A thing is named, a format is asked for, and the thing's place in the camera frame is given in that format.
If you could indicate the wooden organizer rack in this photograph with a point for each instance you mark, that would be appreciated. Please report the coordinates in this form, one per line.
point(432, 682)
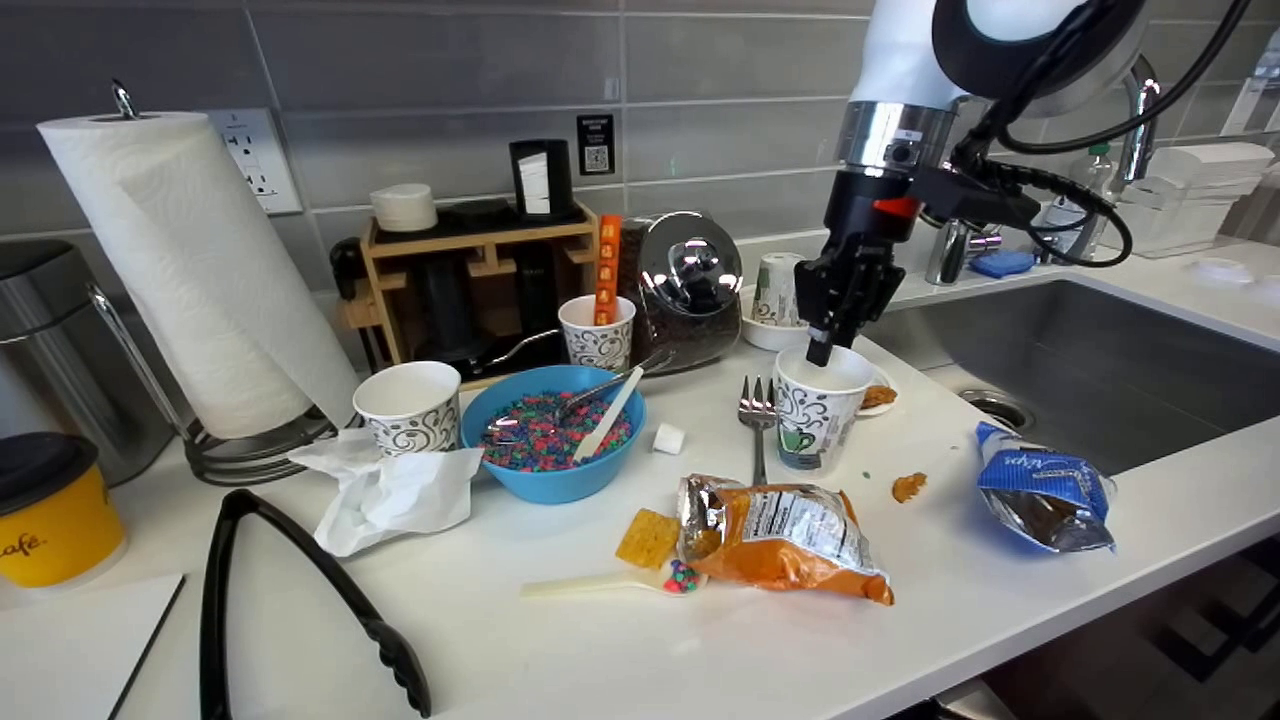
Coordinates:
point(478, 290)

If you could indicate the blue cereal bowl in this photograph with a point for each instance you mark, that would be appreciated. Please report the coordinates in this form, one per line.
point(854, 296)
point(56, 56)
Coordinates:
point(531, 444)

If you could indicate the blue sponge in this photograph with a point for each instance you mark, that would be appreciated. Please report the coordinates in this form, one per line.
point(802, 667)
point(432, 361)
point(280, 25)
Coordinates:
point(1000, 261)

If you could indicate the white sugar cube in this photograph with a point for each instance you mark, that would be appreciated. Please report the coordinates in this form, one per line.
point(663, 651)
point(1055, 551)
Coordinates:
point(668, 436)

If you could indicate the orange stick packet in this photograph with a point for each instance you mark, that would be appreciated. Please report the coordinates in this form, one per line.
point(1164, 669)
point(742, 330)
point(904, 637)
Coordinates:
point(606, 271)

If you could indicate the white paper towel roll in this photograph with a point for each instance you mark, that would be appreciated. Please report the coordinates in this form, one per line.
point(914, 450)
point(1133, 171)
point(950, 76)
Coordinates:
point(81, 151)

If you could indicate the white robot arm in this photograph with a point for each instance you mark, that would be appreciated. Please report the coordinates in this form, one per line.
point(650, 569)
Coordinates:
point(936, 83)

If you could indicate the white paper sheet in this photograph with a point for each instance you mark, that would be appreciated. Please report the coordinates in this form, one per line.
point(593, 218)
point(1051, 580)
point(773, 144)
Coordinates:
point(76, 653)

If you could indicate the paper cup on saucer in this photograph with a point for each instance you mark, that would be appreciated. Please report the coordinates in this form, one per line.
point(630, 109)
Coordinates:
point(776, 290)

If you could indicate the black tongs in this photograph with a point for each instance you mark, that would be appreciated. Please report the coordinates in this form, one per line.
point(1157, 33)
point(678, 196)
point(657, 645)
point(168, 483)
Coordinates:
point(265, 586)

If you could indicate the orange chip bag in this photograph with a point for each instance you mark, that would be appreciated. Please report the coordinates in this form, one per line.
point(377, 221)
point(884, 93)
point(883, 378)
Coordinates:
point(782, 537)

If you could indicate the stainless steel sink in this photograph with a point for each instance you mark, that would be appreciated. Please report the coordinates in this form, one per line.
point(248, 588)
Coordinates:
point(1087, 368)

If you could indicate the black napkin dispenser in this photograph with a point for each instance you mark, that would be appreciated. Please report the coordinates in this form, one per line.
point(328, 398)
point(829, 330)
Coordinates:
point(541, 176)

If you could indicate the white wall outlet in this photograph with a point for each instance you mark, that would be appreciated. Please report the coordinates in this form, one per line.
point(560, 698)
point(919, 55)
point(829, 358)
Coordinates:
point(255, 144)

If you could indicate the crumpled white napkin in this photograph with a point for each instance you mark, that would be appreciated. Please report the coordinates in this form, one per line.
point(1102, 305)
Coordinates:
point(387, 494)

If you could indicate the small cookie by cup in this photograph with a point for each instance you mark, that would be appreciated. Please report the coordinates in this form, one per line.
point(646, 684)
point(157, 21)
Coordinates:
point(879, 401)

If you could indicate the tall chrome faucet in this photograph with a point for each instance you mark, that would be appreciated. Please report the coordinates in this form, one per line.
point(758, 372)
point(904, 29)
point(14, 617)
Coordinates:
point(956, 242)

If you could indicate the blue snack bag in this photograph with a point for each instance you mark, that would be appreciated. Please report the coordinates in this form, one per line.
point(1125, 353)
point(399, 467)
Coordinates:
point(1046, 499)

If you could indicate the silver fork on counter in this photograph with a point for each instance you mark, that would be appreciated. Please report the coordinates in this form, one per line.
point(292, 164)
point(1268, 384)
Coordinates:
point(758, 415)

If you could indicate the small white cup on rack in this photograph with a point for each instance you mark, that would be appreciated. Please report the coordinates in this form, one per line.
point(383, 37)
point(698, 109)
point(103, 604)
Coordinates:
point(404, 211)

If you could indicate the stainless steel canister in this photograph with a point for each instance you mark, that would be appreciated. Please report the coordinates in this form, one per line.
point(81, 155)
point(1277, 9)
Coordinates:
point(62, 361)

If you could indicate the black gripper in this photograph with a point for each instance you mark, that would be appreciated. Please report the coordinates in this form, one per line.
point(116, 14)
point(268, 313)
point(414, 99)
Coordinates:
point(851, 281)

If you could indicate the white saucer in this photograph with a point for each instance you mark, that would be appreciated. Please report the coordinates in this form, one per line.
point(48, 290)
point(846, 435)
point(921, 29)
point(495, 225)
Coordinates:
point(773, 324)

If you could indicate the clear plastic container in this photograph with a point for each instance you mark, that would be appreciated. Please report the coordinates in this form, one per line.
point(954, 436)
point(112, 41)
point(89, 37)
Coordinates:
point(1184, 192)

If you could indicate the black patterned paper cup left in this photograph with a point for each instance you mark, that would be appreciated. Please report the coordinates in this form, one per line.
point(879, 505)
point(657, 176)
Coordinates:
point(414, 404)

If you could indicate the dish soap bottle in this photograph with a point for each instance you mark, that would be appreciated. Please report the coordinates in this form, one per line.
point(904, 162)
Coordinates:
point(1064, 225)

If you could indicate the paper cup with orange stick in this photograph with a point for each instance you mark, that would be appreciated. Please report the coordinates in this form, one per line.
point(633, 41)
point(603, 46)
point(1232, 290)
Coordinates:
point(590, 340)

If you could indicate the white plastic spoon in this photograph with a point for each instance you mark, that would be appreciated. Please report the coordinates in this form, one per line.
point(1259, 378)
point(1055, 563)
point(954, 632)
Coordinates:
point(590, 444)

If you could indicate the orange food crumb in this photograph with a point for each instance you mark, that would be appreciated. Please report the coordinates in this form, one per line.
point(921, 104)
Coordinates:
point(909, 487)

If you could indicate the green patterned paper coffee cup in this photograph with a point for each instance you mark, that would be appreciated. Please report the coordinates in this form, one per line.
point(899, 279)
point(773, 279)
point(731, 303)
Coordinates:
point(817, 401)

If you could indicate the yellow container black lid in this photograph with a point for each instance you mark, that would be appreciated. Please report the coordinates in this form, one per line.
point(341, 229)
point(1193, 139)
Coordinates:
point(56, 516)

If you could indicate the orange cracker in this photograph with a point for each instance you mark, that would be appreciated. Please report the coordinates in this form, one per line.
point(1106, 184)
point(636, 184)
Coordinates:
point(650, 541)

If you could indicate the metal paper towel holder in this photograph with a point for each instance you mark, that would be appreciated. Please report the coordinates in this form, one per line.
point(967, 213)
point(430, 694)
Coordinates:
point(247, 444)

